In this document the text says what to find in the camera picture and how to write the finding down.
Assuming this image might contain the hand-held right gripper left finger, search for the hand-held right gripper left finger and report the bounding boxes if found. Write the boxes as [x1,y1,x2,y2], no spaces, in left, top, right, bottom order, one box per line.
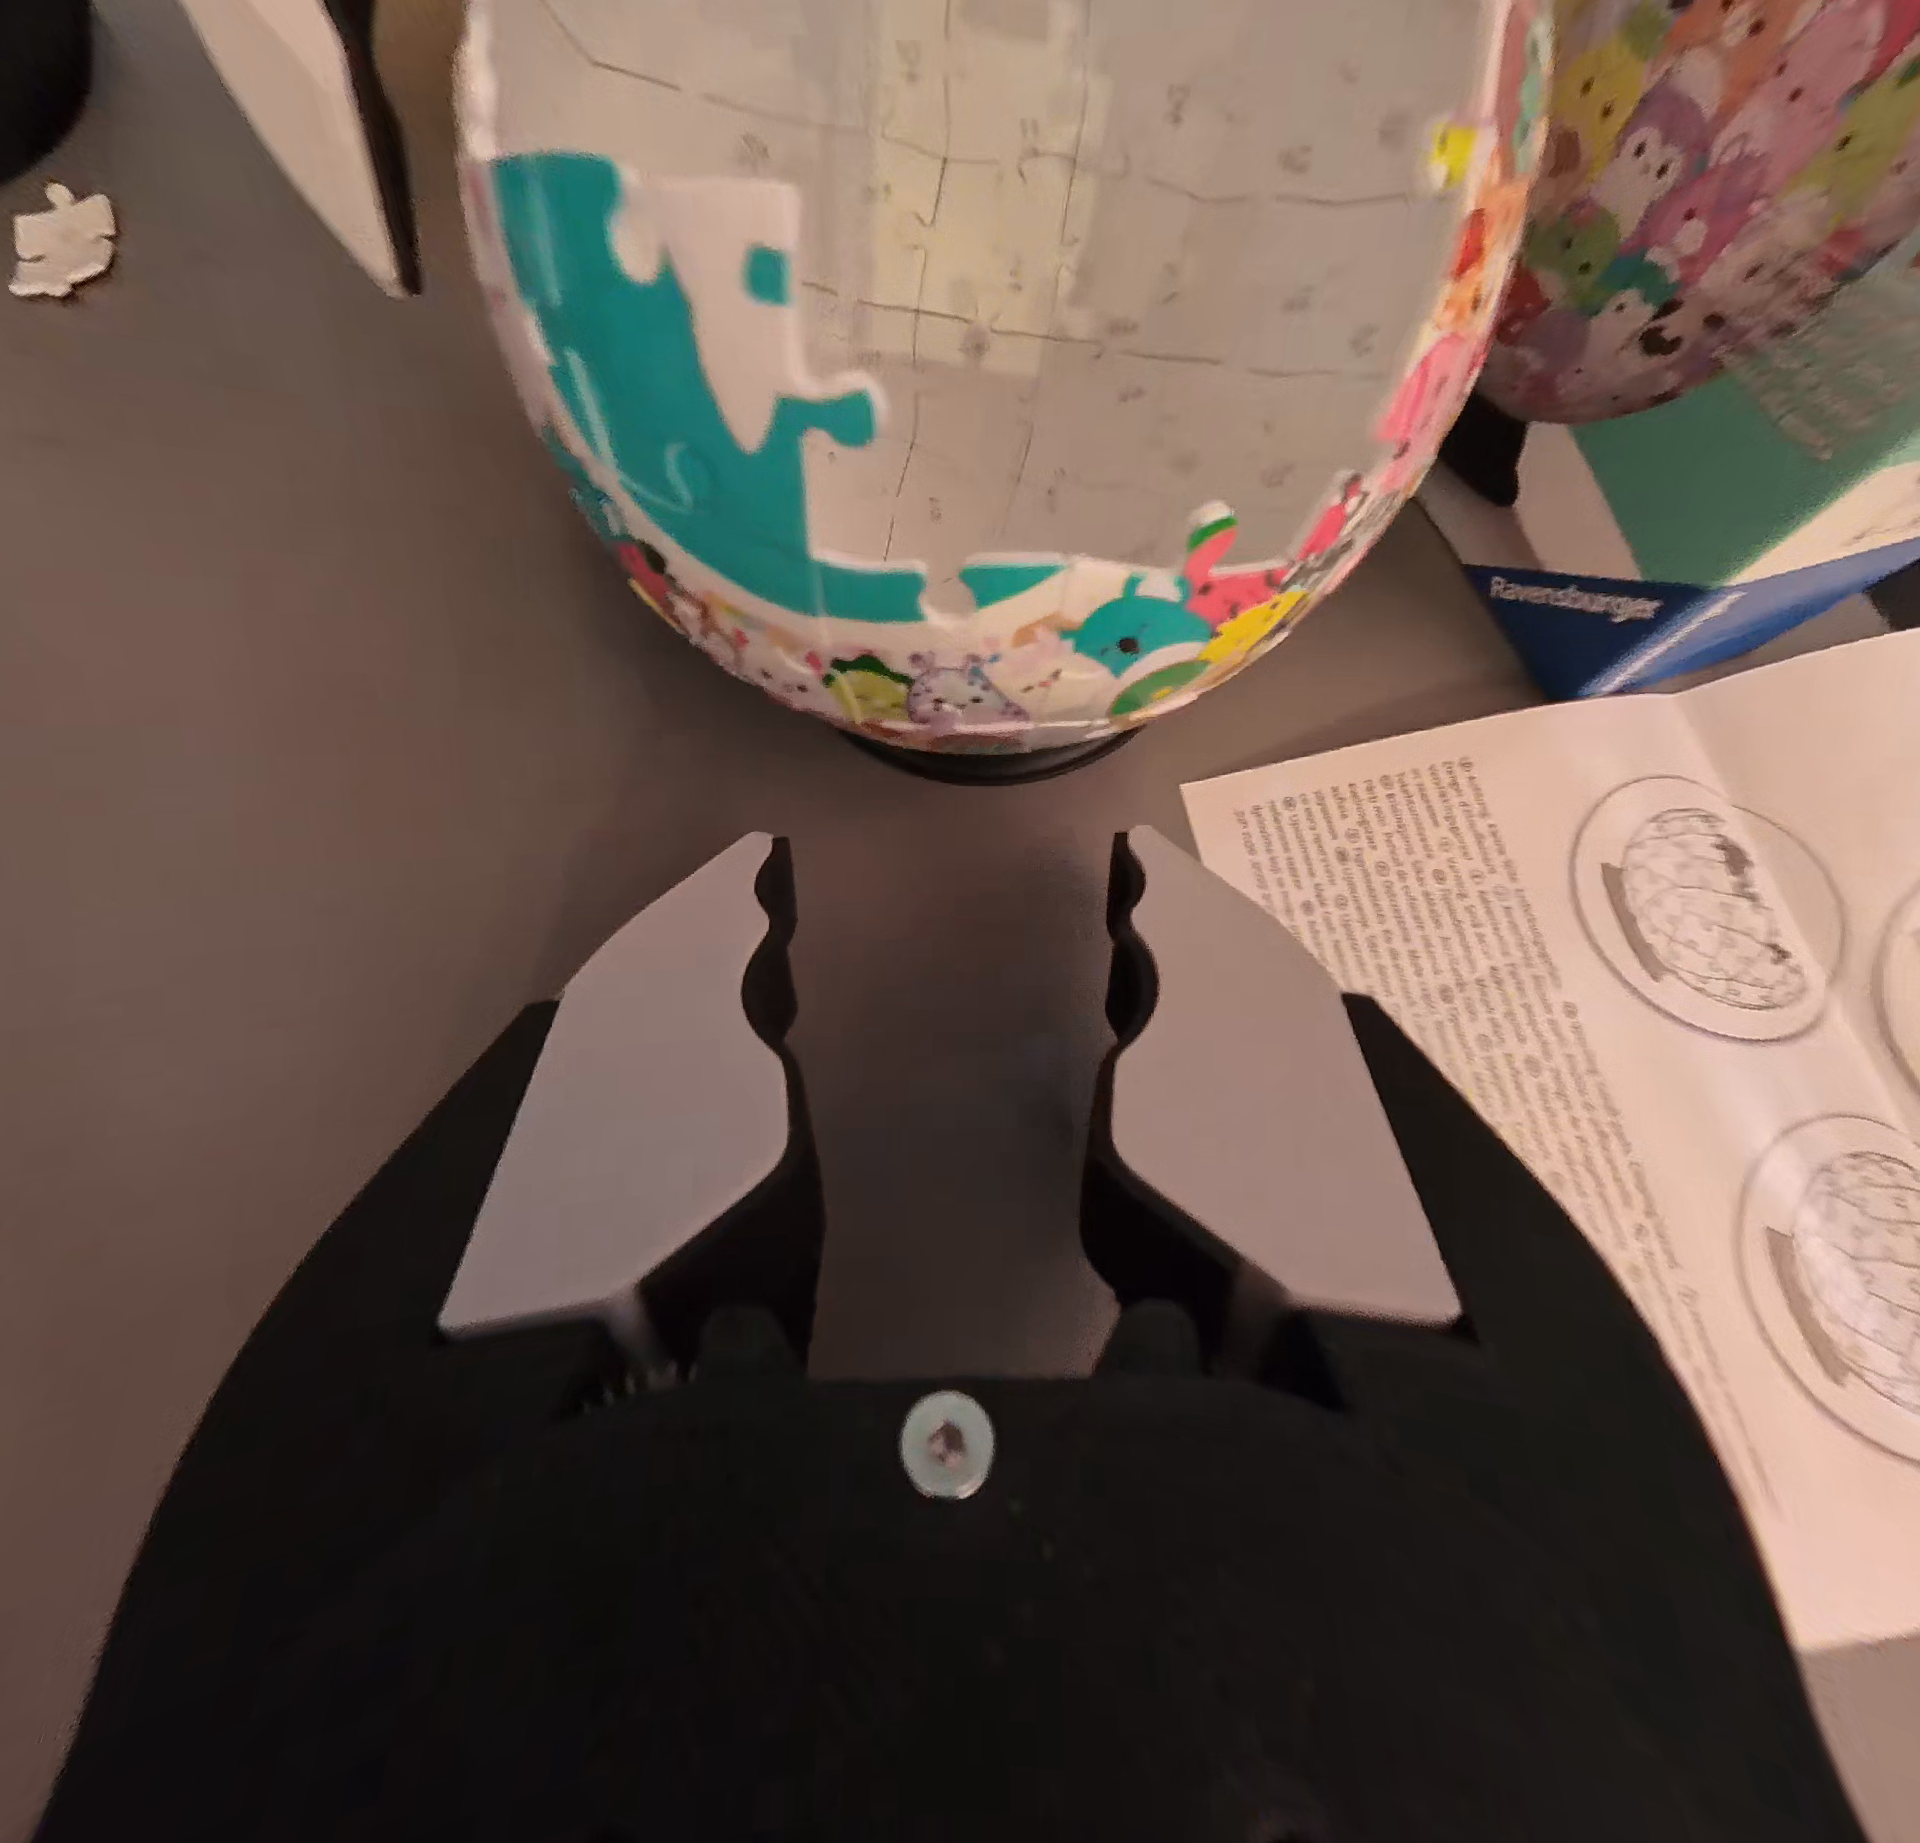
[437,829,827,1372]

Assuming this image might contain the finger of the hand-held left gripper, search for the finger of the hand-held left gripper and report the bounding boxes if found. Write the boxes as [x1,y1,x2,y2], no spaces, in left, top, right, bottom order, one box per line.
[140,0,426,301]

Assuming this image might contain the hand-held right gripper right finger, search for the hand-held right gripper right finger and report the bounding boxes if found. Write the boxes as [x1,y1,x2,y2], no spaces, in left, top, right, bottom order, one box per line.
[1080,827,1464,1374]

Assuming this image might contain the black ball stand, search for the black ball stand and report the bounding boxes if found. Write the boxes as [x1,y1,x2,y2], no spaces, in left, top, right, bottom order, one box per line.
[840,724,1142,787]

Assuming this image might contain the colourful puzzle ball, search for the colourful puzzle ball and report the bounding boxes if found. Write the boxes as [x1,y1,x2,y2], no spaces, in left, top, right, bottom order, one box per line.
[454,0,1554,751]

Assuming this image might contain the white-backed puzzle piece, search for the white-backed puzzle piece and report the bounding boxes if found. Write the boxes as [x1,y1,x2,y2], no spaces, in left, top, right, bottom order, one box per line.
[7,182,121,301]

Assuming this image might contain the printed puzzle box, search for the printed puzzle box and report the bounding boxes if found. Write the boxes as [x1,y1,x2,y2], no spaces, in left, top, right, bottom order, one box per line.
[1425,0,1920,585]

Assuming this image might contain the black wrist rest pad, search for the black wrist rest pad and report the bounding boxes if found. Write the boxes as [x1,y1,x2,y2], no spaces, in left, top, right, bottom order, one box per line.
[0,0,94,182]

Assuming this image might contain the white paper leaflet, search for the white paper leaflet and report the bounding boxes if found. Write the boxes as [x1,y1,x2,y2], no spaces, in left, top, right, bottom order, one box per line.
[1183,537,1920,1650]

